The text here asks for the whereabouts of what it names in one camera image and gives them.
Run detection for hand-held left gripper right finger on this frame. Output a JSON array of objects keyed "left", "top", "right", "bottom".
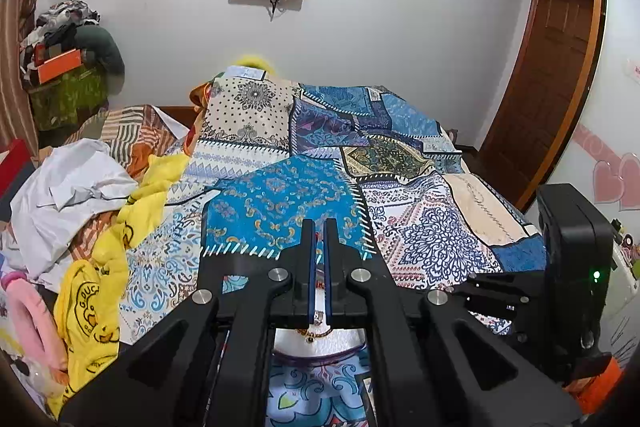
[{"left": 323, "top": 218, "right": 585, "bottom": 427}]

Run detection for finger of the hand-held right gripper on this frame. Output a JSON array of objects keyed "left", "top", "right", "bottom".
[
  {"left": 452, "top": 272, "right": 548, "bottom": 308},
  {"left": 492, "top": 304, "right": 549, "bottom": 339}
]

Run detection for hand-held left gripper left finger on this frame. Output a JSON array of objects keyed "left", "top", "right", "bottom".
[{"left": 57, "top": 219, "right": 318, "bottom": 427}]

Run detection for gold chain necklace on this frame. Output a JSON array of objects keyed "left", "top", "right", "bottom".
[{"left": 297, "top": 309, "right": 333, "bottom": 345}]

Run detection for heart-shaped jewelry box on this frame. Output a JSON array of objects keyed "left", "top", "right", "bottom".
[{"left": 270, "top": 326, "right": 372, "bottom": 362}]

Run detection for patchwork printed blanket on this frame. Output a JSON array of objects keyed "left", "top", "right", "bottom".
[{"left": 120, "top": 67, "right": 548, "bottom": 427}]

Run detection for white wardrobe door pink hearts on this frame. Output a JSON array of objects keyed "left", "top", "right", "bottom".
[{"left": 522, "top": 0, "right": 640, "bottom": 288}]

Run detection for wooden door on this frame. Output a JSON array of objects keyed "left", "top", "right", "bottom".
[{"left": 480, "top": 0, "right": 603, "bottom": 212}]

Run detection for pale printed card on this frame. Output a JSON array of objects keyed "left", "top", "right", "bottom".
[{"left": 225, "top": 66, "right": 266, "bottom": 82}]

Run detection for orange striped sheet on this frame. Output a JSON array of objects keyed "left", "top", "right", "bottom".
[{"left": 70, "top": 104, "right": 193, "bottom": 180}]

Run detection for yellow fuzzy object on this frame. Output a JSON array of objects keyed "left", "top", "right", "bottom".
[{"left": 232, "top": 53, "right": 276, "bottom": 72}]

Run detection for yellow printed cloth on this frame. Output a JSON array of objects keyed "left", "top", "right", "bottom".
[{"left": 47, "top": 152, "right": 191, "bottom": 418}]

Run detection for white crumpled cloth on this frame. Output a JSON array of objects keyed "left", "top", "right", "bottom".
[{"left": 10, "top": 138, "right": 138, "bottom": 280}]

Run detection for pink plush toy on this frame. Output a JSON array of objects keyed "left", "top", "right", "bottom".
[{"left": 0, "top": 272, "right": 68, "bottom": 373}]

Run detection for red box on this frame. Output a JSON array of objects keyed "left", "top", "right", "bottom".
[{"left": 0, "top": 139, "right": 36, "bottom": 198}]

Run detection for orange box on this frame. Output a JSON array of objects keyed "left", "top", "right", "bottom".
[{"left": 37, "top": 48, "right": 83, "bottom": 84}]

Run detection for pile of clothes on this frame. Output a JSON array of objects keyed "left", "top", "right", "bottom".
[{"left": 22, "top": 1, "right": 103, "bottom": 52}]

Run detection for striped curtain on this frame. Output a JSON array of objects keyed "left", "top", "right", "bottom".
[{"left": 0, "top": 0, "right": 83, "bottom": 158}]

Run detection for thin black cable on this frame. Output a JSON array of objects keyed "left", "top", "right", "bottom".
[{"left": 127, "top": 188, "right": 222, "bottom": 208}]

